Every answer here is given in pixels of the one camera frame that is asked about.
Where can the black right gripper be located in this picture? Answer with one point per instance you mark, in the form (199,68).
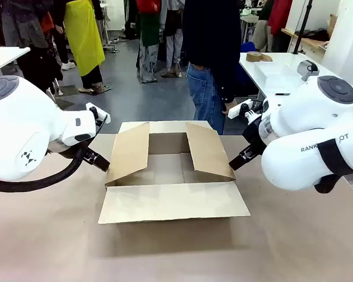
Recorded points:
(254,133)

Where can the brown cardboard box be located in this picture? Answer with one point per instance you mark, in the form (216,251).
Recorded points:
(170,179)

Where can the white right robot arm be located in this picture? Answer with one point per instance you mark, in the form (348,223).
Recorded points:
(309,129)

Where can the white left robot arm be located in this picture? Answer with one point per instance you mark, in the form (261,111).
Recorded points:
(20,129)

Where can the person's left forearm dark sleeve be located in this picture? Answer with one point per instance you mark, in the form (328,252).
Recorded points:
(225,79)

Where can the person's left hand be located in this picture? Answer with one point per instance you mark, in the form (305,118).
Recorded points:
(229,106)

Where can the black pen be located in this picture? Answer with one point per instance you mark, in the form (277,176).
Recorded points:
(282,94)

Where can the black floor mat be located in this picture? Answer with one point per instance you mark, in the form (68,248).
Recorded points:
(67,90)

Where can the white side table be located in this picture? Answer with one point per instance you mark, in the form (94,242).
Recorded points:
(250,76)

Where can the white shallow tray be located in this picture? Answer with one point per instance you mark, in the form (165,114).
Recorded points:
(278,75)

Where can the brown tape roll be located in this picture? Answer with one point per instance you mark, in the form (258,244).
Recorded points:
(258,57)

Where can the grey tape dispenser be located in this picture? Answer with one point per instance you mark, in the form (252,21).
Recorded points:
(308,70)

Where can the blue chair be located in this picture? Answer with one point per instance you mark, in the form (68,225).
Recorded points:
(248,47)

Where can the person dark jacket blue jeans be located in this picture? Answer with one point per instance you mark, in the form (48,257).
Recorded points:
(209,44)

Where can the person in yellow apron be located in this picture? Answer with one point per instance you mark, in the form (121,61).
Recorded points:
(83,38)

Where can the person in green apron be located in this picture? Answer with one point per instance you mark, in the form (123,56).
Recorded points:
(148,41)

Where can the person in grey trousers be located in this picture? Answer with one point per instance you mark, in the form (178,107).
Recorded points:
(174,44)

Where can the wooden workbench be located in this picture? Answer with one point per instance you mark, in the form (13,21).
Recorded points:
(309,41)

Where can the white desk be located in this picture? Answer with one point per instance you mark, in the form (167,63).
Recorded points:
(3,57)

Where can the person in red jacket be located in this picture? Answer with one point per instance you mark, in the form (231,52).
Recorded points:
(275,20)

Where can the black tripod pole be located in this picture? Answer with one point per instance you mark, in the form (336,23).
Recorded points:
(302,26)

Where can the person in dark patterned clothes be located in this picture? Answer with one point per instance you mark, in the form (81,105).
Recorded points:
(29,29)

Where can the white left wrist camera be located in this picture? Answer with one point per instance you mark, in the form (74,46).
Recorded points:
(97,113)

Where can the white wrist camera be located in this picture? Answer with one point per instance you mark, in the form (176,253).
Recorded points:
(97,113)
(241,109)

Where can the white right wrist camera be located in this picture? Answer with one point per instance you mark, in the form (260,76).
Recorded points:
(241,109)

